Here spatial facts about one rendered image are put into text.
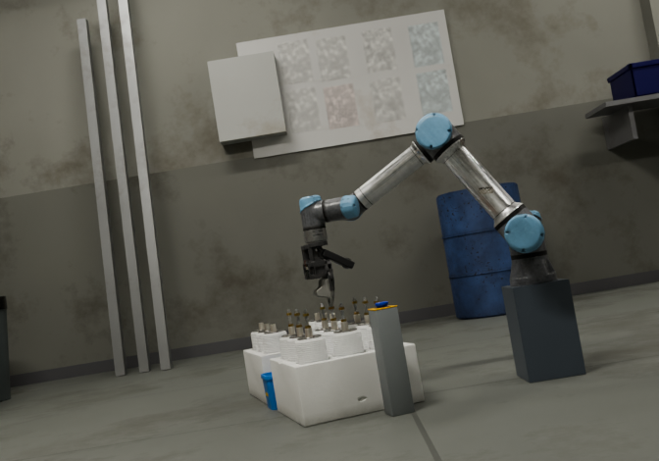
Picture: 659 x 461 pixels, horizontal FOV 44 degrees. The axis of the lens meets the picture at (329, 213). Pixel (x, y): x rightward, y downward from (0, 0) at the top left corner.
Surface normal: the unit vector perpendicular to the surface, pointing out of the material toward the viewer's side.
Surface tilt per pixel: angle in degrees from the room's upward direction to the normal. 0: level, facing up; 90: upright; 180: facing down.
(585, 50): 90
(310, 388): 90
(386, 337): 90
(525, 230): 96
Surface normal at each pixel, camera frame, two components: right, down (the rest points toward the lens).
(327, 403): 0.27, -0.11
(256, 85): -0.01, -0.07
